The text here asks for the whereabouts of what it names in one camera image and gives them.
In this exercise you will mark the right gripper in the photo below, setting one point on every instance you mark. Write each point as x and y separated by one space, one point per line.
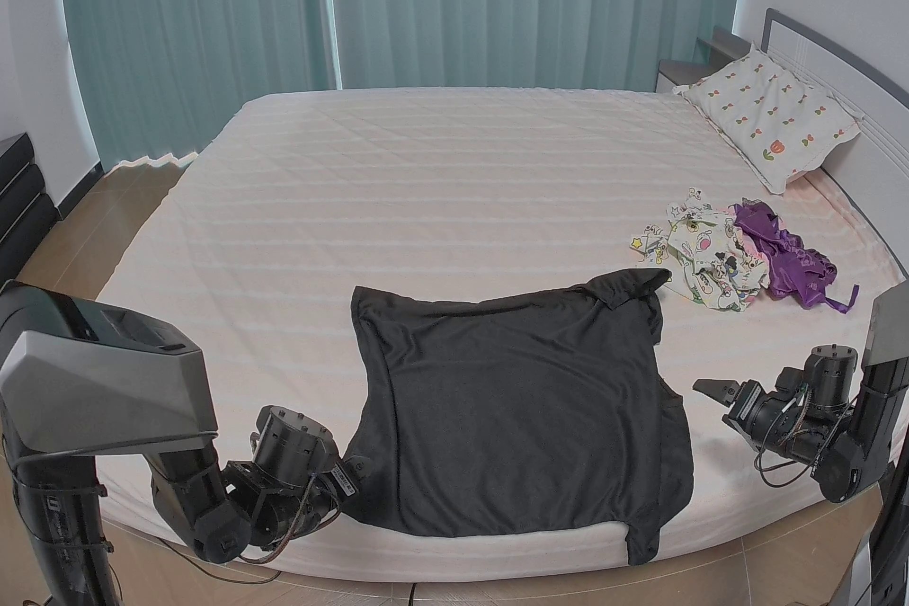
753 415

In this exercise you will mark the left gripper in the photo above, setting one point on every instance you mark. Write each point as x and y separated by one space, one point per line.
346 477

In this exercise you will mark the black T-shirt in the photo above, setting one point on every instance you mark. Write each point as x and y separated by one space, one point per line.
511 404

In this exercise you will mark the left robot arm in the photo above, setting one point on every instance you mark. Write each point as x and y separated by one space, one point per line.
106 390

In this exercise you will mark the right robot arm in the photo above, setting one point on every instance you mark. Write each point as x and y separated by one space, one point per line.
863 440

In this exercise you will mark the bed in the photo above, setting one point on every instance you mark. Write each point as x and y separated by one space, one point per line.
426 198

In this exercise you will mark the white printed pyjama top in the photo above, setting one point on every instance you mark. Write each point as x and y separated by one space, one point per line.
710 262

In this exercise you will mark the purple satin garment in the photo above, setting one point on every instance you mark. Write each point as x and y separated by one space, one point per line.
795 269

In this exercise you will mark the white printed pillow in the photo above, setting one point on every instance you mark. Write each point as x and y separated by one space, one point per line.
774 120

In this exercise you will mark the grey bedside table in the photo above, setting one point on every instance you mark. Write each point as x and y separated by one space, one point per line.
682 74

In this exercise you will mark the black chest of drawers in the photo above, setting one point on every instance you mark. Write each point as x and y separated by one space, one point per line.
21 205

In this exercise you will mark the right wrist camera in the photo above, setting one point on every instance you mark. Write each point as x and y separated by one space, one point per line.
790 381

